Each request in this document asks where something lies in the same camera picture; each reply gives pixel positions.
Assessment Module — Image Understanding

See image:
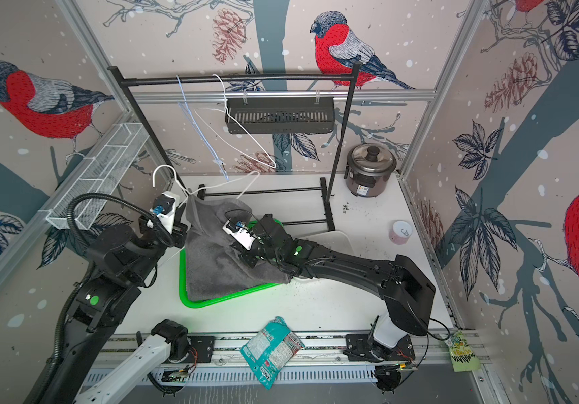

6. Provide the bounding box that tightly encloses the dark grey towel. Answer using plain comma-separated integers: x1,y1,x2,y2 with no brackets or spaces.
185,196,290,301

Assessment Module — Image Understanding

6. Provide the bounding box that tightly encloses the white wire hanger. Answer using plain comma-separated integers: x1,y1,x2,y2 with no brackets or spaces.
212,73,277,169
151,164,261,202

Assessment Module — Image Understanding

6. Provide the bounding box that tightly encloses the white wire hanger front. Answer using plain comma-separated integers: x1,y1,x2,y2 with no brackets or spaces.
212,73,277,169

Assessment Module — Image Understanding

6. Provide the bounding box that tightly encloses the light blue wire hanger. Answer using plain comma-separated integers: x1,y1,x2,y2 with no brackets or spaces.
175,75,230,181

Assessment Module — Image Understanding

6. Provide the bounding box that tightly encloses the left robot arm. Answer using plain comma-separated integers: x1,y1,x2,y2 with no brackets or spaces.
25,219,188,403

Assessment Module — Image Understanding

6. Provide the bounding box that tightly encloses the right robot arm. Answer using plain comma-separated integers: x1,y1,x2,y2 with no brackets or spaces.
224,214,436,363

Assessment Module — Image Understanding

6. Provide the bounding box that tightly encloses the green plastic basket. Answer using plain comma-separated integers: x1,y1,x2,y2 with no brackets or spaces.
179,222,289,309

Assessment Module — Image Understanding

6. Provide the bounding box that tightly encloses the white plastic tray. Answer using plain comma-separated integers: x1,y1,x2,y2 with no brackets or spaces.
301,231,356,256

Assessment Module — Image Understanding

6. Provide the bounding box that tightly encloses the teal snack packet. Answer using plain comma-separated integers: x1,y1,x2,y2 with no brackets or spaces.
240,316,304,390

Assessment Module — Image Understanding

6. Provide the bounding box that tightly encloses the silver rice cooker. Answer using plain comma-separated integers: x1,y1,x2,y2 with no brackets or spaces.
344,143,397,198

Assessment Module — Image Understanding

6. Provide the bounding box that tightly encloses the pink cup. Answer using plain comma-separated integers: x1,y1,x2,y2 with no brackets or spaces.
389,220,413,245

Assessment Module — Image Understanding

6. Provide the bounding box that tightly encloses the black clothes rack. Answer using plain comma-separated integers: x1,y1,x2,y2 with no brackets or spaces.
107,63,362,232

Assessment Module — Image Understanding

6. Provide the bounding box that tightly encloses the green yellow label card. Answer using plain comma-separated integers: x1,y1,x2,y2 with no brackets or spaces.
444,331,481,373

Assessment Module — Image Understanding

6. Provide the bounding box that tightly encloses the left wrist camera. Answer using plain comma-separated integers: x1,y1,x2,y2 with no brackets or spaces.
151,191,181,233

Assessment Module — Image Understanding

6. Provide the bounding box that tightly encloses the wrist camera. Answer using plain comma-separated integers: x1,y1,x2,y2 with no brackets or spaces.
151,191,181,233
223,219,256,251

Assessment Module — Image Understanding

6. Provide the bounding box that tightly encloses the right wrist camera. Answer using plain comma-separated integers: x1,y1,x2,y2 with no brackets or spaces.
223,219,256,251

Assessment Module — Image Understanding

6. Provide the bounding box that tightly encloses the white wire mesh shelf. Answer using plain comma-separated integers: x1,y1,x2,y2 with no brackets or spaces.
42,122,149,230

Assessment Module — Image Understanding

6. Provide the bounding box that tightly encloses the black perforated wall basket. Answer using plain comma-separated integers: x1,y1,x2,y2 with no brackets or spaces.
225,97,335,135

